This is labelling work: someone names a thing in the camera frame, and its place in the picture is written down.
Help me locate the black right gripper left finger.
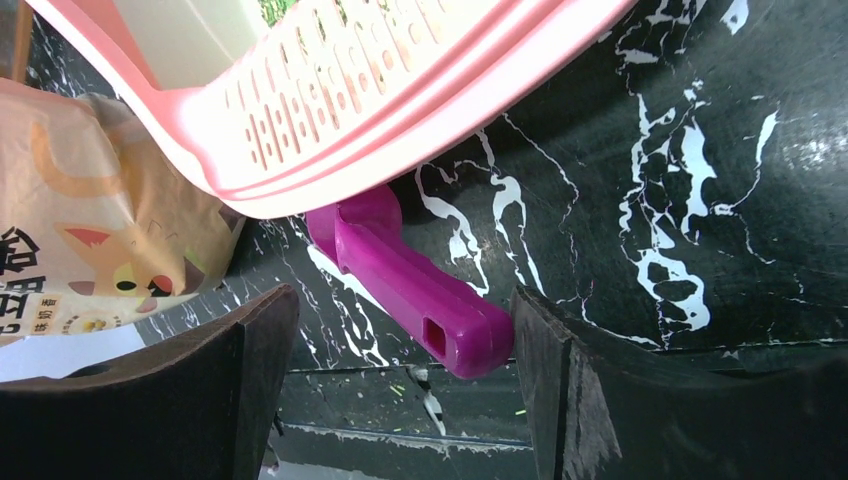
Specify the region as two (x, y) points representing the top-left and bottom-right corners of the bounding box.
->
(1, 285), (299, 479)

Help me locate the cat litter bag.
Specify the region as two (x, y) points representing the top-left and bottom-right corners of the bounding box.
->
(1, 79), (245, 345)

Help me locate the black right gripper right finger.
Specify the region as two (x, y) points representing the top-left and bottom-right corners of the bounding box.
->
(510, 286), (847, 479)

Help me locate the purple litter scoop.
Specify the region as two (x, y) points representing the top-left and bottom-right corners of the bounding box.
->
(305, 185), (514, 379)

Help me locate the orange wooden shelf rack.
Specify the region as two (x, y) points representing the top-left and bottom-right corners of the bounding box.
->
(5, 0), (34, 83)

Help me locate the pink cat litter box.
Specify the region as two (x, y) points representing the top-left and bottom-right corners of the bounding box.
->
(32, 1), (632, 219)

